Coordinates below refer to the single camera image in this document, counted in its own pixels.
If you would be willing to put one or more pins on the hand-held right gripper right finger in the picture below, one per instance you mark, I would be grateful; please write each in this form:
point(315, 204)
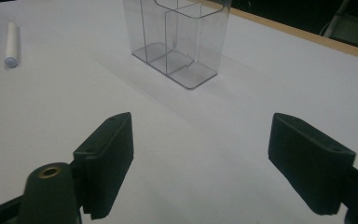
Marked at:
point(307, 161)

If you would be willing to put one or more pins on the clear plastic compartment holder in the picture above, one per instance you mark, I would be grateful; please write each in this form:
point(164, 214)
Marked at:
point(180, 37)

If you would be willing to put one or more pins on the metal stand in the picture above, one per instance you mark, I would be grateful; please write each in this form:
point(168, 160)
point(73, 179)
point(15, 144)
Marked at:
point(338, 18)

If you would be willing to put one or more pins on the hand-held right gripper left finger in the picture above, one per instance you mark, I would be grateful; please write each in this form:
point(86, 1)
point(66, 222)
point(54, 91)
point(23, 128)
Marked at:
point(105, 155)

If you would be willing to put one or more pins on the white marker pen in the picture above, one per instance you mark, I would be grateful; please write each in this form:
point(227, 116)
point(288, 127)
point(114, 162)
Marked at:
point(11, 43)

